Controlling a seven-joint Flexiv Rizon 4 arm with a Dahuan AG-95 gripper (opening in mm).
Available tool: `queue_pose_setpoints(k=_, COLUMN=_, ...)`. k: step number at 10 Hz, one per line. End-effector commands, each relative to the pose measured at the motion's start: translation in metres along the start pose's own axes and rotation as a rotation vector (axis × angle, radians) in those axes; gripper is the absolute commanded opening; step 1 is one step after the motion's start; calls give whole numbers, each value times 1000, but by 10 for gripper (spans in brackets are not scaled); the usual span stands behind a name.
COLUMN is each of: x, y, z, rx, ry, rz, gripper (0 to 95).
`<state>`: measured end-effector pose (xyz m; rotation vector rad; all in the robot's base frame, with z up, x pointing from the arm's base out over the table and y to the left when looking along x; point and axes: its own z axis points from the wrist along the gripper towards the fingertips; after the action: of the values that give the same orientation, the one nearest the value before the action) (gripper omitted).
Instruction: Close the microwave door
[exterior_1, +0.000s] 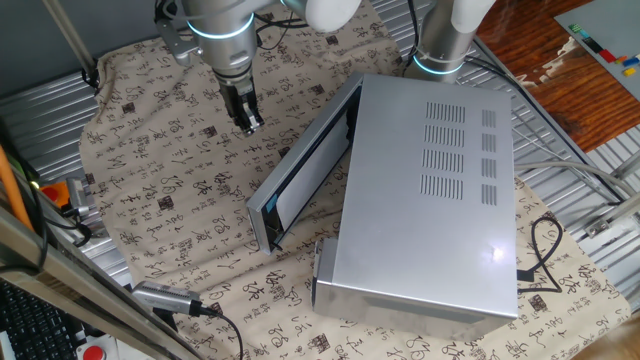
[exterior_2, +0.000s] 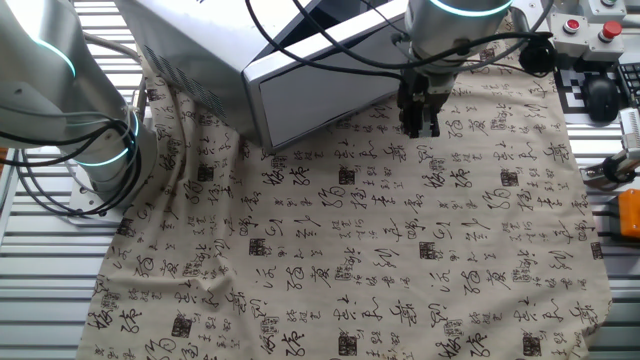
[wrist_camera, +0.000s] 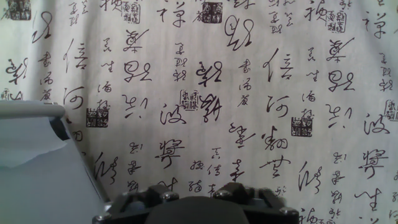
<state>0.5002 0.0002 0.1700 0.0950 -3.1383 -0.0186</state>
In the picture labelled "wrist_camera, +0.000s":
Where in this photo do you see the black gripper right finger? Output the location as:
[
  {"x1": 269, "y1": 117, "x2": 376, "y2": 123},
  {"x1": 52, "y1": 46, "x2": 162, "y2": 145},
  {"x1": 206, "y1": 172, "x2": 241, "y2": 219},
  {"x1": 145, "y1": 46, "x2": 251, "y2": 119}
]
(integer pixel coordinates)
[{"x1": 212, "y1": 182, "x2": 300, "y2": 224}]

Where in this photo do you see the white calligraphy print tablecloth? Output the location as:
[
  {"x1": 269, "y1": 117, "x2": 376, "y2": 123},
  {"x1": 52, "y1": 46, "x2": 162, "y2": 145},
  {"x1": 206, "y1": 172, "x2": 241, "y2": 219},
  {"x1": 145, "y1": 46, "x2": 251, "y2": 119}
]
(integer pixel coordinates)
[{"x1": 0, "y1": 0, "x2": 398, "y2": 224}]

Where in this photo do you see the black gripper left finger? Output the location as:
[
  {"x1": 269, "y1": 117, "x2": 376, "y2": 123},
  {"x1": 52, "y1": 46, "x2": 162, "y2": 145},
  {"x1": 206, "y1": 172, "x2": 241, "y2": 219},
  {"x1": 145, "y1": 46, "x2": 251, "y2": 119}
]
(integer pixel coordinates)
[{"x1": 92, "y1": 183, "x2": 180, "y2": 224}]

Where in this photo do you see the white protective film sheet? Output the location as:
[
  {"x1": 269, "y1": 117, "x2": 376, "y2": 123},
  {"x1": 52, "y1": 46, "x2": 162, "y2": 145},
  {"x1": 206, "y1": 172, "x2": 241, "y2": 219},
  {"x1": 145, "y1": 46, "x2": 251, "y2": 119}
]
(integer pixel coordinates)
[{"x1": 0, "y1": 116, "x2": 68, "y2": 169}]

